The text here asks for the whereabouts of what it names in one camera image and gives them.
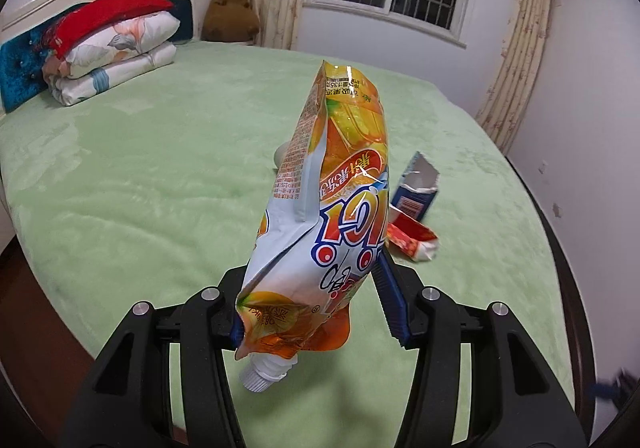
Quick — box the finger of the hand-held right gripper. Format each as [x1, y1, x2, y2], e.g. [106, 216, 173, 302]
[595, 368, 636, 399]

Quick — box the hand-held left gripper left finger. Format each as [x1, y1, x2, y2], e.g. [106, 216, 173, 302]
[65, 265, 248, 448]

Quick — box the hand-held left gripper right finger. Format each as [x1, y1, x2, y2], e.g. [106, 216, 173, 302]
[372, 248, 588, 448]

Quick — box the orange juice spout pouch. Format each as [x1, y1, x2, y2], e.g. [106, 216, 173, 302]
[235, 60, 391, 391]

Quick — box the red white carton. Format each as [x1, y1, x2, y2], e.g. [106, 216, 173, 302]
[386, 208, 441, 262]

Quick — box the torn blue carton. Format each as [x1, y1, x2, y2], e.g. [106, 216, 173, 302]
[390, 151, 441, 221]

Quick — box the bed with green blanket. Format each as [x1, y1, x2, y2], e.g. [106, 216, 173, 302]
[0, 39, 576, 448]

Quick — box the folded floral quilt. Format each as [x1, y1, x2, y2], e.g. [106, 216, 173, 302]
[44, 42, 177, 105]

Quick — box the floral pillow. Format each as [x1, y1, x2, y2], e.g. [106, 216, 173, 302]
[65, 11, 181, 79]

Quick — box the cream blue tufted headboard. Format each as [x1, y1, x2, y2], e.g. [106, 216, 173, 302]
[0, 0, 197, 114]

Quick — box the brown plush bear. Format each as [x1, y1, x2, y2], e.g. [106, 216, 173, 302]
[201, 0, 261, 45]

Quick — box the red pillow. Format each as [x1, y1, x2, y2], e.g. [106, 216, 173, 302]
[50, 0, 176, 60]

